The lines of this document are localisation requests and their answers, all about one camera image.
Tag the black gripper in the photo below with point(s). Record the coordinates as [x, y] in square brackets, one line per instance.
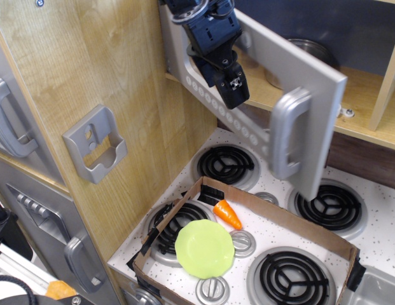
[212, 31]

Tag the grey microwave door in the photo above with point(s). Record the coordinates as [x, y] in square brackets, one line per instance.
[290, 115]

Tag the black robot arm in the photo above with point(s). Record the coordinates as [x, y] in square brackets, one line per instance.
[175, 8]

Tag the back left stove burner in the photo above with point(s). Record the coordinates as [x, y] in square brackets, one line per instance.
[229, 164]

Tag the stove burner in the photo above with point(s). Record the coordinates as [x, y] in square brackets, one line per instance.
[163, 248]
[287, 275]
[229, 164]
[337, 207]

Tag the grey knob under box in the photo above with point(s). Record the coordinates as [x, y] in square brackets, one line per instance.
[268, 197]

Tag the orange toy carrot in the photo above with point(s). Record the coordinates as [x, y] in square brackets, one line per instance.
[225, 212]

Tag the white door latch clip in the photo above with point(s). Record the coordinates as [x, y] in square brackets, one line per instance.
[348, 113]

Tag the grey knob middle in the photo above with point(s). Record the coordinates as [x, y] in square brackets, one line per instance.
[244, 243]

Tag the green plastic plate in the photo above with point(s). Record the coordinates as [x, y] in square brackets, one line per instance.
[204, 249]

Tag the back right stove burner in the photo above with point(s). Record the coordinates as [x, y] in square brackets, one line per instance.
[337, 207]

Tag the front left stove burner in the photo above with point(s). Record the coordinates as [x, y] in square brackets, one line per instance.
[163, 248]

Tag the front right stove burner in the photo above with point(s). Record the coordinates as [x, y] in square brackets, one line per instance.
[287, 275]

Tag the grey knob front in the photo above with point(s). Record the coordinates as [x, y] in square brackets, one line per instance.
[212, 291]

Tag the grey ice dispenser panel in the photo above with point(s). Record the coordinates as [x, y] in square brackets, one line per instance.
[44, 218]

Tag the steel sink basin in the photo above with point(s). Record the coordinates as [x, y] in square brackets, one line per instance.
[376, 287]

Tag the orange object bottom left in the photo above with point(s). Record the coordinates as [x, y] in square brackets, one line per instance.
[58, 290]

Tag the grey wall phone holder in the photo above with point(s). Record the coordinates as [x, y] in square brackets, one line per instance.
[86, 135]

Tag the upper grey fridge handle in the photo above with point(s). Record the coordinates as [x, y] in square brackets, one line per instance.
[10, 142]

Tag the grey fridge handle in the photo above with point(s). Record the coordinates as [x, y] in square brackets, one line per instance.
[10, 142]
[72, 253]

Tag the cardboard box frame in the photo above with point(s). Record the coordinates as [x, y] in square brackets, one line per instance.
[271, 227]

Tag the lower grey fridge handle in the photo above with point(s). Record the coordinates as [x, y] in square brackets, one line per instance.
[72, 253]

